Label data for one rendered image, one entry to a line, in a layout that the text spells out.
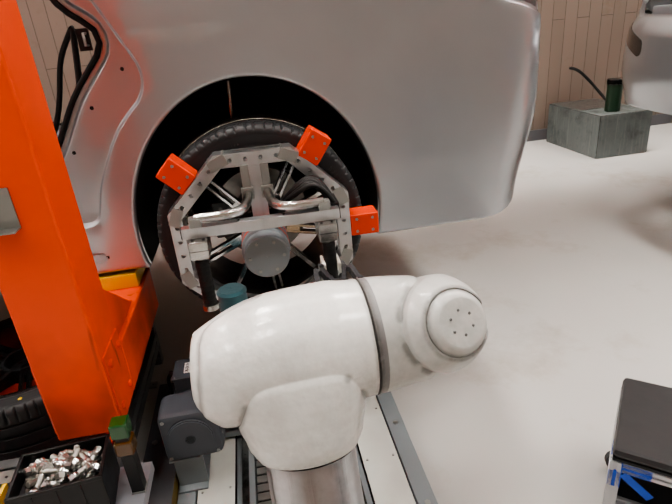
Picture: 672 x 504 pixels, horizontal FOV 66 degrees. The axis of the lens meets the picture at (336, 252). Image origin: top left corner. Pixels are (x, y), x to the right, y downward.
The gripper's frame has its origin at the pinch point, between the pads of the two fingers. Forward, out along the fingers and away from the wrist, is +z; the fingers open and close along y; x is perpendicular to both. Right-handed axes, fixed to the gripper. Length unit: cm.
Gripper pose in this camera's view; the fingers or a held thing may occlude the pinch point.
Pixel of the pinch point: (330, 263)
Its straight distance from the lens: 144.2
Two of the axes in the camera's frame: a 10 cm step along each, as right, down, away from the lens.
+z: -1.7, -3.9, 9.1
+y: 9.8, -1.4, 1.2
